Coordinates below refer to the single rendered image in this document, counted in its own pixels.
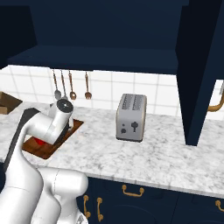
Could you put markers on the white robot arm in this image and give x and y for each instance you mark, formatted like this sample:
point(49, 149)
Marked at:
point(20, 178)

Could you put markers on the dark blue base cabinet door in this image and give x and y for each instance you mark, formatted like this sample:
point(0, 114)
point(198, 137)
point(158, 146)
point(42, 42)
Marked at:
point(103, 186)
point(82, 204)

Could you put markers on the brown wooden tray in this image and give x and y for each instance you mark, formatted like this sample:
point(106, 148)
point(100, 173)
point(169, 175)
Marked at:
point(43, 151)

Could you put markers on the silver toaster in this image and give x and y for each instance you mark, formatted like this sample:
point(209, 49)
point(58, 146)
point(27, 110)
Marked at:
point(130, 125)

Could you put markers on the wooden hanging fork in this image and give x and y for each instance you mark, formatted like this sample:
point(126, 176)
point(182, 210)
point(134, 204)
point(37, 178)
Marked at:
point(87, 94)

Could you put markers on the wooden hanging slotted spoon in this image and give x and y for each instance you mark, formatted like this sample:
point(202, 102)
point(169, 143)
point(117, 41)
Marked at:
point(72, 94)

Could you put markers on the metal hanging ladle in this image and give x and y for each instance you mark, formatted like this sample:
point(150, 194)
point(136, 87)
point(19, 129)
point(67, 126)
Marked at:
point(63, 84)

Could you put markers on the metal hanging spoon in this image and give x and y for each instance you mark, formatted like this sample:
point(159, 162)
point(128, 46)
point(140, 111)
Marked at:
point(57, 94)

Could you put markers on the red object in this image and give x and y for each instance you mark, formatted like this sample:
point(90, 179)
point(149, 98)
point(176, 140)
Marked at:
point(39, 142)

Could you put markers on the dark blue drawer front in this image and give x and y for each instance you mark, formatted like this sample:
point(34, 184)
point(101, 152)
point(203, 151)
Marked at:
point(201, 211)
point(140, 207)

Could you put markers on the brown open box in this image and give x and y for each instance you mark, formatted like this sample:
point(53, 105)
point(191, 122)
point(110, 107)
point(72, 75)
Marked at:
point(8, 102)

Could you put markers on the dark blue wall cabinet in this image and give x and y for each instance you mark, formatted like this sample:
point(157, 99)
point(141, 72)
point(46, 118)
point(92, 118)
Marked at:
point(96, 55)

